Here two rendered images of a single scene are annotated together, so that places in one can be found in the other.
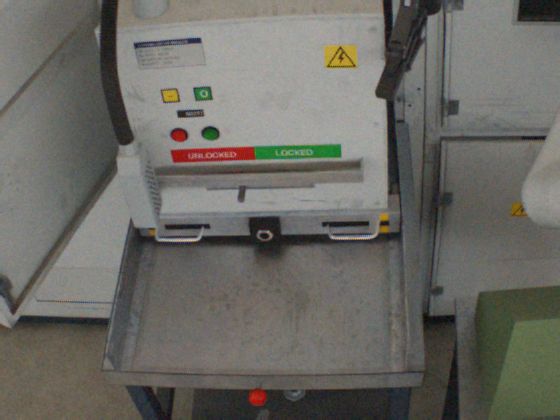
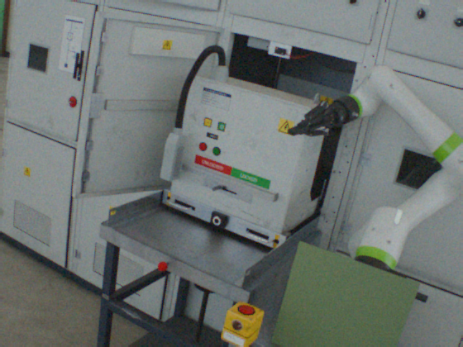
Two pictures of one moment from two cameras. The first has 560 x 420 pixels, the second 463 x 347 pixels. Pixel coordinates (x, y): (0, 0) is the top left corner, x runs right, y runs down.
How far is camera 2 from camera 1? 0.99 m
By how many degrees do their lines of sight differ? 33
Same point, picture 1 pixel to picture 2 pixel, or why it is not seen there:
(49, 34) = (174, 91)
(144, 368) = (121, 231)
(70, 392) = (76, 319)
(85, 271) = (127, 261)
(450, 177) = not seen: hidden behind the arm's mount
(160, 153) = (191, 154)
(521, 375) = (297, 298)
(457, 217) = not seen: hidden behind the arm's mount
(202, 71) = (226, 113)
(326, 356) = (207, 266)
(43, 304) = (95, 274)
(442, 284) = not seen: outside the picture
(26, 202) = (120, 154)
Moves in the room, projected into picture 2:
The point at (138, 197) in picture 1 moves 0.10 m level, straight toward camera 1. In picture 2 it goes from (169, 158) to (163, 165)
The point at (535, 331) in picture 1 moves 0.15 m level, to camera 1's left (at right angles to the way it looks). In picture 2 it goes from (309, 255) to (259, 239)
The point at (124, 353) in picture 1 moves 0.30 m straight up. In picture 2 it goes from (116, 224) to (127, 144)
